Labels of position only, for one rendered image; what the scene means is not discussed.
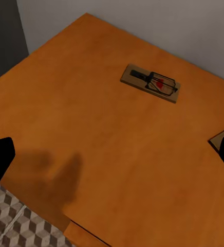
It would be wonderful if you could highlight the mousetrap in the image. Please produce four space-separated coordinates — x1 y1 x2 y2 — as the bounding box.
209 132 224 154
121 63 181 103

